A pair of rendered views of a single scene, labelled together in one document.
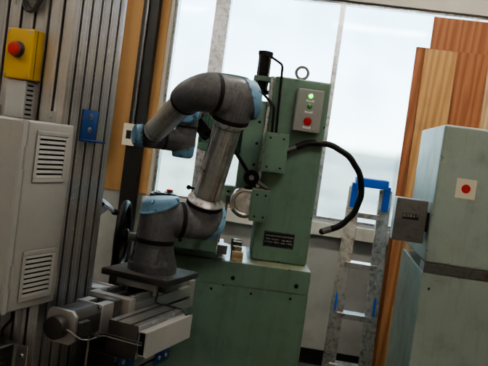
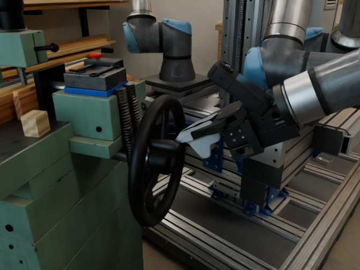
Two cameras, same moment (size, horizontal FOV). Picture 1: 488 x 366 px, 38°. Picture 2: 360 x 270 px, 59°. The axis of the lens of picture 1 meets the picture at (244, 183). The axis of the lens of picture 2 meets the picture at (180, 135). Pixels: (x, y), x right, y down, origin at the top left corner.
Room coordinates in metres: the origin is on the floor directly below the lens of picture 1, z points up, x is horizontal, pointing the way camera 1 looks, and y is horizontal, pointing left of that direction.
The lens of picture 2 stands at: (3.38, 0.70, 1.15)
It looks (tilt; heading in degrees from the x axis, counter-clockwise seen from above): 25 degrees down; 200
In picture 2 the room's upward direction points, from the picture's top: straight up
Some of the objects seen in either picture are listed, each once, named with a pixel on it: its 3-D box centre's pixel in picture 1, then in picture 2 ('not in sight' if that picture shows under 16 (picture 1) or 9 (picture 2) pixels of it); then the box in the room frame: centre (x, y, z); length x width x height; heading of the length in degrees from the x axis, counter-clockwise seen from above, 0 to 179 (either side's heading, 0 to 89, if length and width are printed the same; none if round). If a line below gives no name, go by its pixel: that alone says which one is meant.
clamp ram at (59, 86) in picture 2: not in sight; (63, 87); (2.82, 0.22, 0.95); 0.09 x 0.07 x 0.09; 1
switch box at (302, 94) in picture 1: (308, 111); not in sight; (2.70, -0.20, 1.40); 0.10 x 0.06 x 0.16; 91
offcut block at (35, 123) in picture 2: not in sight; (36, 123); (2.95, 0.26, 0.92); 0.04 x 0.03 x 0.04; 8
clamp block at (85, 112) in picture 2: not in sight; (100, 106); (2.82, 0.31, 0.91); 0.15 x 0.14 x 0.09; 1
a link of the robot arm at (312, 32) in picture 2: not in sight; (301, 50); (2.34, 0.72, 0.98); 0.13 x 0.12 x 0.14; 84
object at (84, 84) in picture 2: (163, 197); (99, 73); (2.81, 0.31, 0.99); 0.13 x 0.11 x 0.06; 1
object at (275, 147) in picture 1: (274, 152); not in sight; (2.68, -0.10, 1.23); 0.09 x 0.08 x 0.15; 91
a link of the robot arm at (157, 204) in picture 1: (160, 216); (175, 36); (2.16, 0.24, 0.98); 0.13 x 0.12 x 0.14; 116
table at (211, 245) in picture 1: (181, 229); (70, 120); (2.82, 0.23, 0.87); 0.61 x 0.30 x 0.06; 1
